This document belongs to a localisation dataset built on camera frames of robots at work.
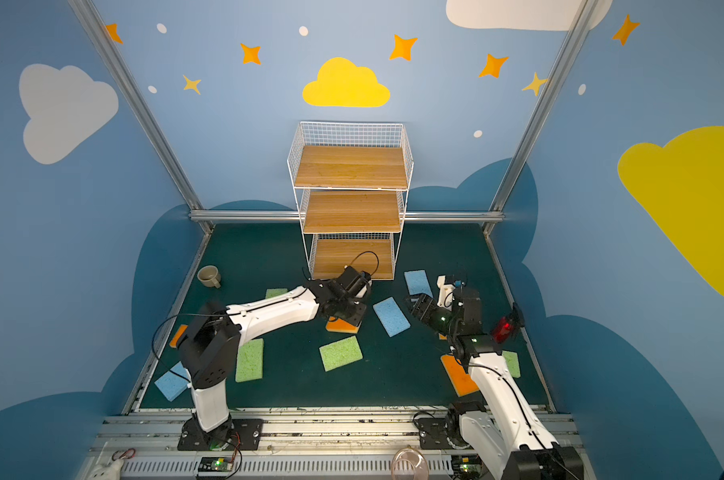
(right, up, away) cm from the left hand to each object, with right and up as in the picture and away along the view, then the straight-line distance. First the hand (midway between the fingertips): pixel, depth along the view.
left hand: (361, 310), depth 89 cm
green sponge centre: (-6, -12, -3) cm, 14 cm away
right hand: (+14, +4, -8) cm, 17 cm away
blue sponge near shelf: (+20, +7, +15) cm, 26 cm away
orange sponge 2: (+28, -19, -7) cm, 34 cm away
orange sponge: (-6, -2, -9) cm, 11 cm away
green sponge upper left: (-31, +4, +11) cm, 33 cm away
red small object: (+41, -5, -3) cm, 42 cm away
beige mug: (-54, +9, +14) cm, 57 cm away
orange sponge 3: (-57, -8, +1) cm, 57 cm away
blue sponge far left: (-52, -19, -9) cm, 56 cm away
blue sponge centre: (+10, -3, +7) cm, 12 cm away
